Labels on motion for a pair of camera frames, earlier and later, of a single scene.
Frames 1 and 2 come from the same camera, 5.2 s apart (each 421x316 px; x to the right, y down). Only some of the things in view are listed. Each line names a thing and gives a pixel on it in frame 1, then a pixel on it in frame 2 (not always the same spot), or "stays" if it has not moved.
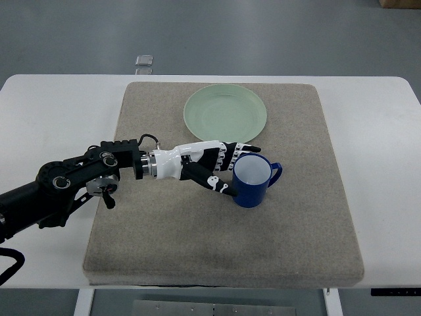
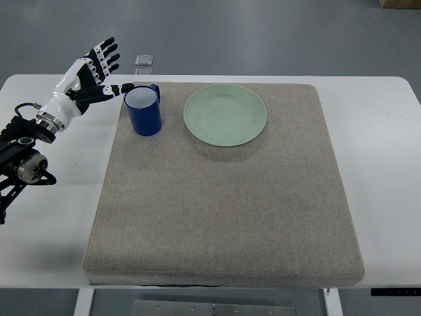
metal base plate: x=197 y=307 stays
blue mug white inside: x=251 y=178 → x=143 y=105
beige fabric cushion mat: x=174 y=232 stays
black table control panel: x=396 y=291 stays
